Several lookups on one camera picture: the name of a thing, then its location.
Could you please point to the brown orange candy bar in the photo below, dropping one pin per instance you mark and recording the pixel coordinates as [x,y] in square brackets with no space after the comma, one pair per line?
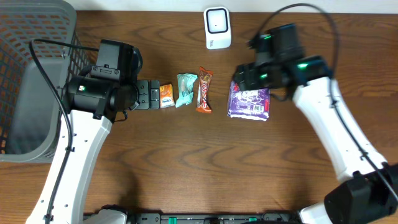
[205,77]

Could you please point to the orange small snack packet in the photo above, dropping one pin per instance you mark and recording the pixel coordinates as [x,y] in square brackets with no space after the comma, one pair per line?
[166,96]

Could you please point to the red purple snack bag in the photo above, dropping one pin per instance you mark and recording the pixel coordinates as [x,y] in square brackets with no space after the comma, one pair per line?
[253,104]

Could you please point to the grey plastic mesh basket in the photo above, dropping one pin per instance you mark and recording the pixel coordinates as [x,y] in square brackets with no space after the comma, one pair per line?
[29,111]

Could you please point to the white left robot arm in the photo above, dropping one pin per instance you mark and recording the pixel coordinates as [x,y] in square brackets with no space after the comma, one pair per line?
[89,104]

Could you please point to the teal snack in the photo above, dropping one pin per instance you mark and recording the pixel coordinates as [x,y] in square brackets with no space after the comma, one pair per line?
[185,89]

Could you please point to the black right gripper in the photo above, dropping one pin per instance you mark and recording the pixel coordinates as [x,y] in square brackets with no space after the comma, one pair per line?
[250,75]

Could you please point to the white barcode scanner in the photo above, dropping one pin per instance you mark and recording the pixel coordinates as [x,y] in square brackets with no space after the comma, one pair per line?
[217,28]

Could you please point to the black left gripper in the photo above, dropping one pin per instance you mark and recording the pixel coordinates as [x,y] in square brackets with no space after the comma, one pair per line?
[148,94]

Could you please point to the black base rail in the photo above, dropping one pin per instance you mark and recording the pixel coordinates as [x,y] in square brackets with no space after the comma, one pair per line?
[156,218]

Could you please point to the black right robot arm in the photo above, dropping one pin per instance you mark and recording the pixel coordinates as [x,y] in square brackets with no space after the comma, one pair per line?
[368,184]

